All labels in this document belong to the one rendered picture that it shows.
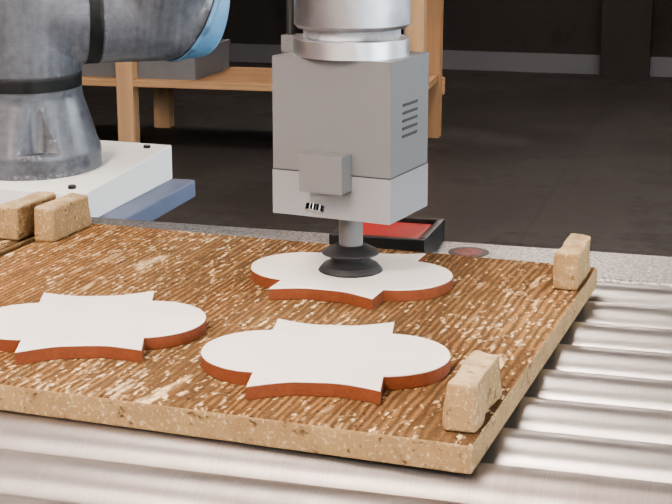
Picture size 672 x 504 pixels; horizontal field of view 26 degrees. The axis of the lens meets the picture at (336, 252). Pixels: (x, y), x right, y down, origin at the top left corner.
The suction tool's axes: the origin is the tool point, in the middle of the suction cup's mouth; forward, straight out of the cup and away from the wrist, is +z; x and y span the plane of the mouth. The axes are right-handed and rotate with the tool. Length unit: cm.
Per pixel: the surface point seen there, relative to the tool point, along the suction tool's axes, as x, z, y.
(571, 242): 6.8, -2.3, 13.2
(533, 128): 594, 93, -178
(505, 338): -7.3, 0.3, 13.5
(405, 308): -4.1, 0.3, 5.7
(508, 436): -17.9, 2.0, 17.4
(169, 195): 45, 7, -42
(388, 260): 3.3, -0.6, 1.3
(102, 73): 472, 61, -347
